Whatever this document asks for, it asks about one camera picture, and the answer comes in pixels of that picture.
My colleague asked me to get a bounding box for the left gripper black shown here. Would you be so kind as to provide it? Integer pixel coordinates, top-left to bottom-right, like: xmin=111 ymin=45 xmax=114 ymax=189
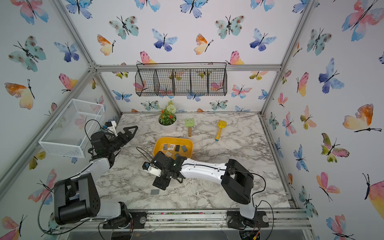
xmin=107 ymin=126 xmax=138 ymax=154

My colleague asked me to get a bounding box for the yellow plastic storage box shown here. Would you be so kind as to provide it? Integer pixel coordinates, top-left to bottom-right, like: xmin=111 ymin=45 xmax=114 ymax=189
xmin=153 ymin=137 xmax=194 ymax=160

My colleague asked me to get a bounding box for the white label eraser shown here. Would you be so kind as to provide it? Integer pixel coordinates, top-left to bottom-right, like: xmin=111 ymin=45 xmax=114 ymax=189
xmin=168 ymin=144 xmax=176 ymax=150

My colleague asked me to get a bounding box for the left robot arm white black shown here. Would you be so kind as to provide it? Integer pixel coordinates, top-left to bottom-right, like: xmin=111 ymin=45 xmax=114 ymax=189
xmin=49 ymin=126 xmax=139 ymax=231

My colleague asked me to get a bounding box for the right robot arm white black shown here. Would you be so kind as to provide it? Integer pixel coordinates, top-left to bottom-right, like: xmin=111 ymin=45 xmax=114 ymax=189
xmin=142 ymin=152 xmax=270 ymax=230

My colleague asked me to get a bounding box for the potted plant white pot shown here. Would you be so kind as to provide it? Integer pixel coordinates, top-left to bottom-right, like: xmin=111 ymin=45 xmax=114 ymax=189
xmin=158 ymin=100 xmax=178 ymax=134

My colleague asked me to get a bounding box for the green toy rake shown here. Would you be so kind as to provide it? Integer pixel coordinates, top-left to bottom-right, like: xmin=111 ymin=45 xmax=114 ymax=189
xmin=185 ymin=118 xmax=195 ymax=137

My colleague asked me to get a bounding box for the yellow toy shovel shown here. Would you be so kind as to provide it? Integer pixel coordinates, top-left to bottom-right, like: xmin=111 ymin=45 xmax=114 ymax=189
xmin=215 ymin=120 xmax=227 ymax=142

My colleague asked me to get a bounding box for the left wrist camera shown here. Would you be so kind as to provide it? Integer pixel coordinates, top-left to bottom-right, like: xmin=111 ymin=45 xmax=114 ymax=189
xmin=105 ymin=121 xmax=118 ymax=136

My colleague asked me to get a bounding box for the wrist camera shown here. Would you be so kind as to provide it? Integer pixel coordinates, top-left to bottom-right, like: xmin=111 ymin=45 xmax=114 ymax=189
xmin=105 ymin=121 xmax=118 ymax=136
xmin=142 ymin=162 xmax=161 ymax=177

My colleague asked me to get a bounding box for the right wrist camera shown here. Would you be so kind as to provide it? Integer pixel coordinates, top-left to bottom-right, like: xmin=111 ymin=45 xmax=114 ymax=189
xmin=142 ymin=162 xmax=161 ymax=177

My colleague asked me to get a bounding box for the white mesh wall basket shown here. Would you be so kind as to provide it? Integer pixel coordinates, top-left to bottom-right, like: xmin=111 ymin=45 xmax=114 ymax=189
xmin=39 ymin=99 xmax=105 ymax=158

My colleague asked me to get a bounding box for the black wire wall basket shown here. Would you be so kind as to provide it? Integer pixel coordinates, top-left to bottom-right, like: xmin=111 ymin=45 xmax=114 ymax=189
xmin=134 ymin=62 xmax=228 ymax=97

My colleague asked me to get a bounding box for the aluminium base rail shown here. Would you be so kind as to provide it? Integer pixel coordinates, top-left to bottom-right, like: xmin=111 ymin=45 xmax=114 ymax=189
xmin=59 ymin=209 xmax=313 ymax=232

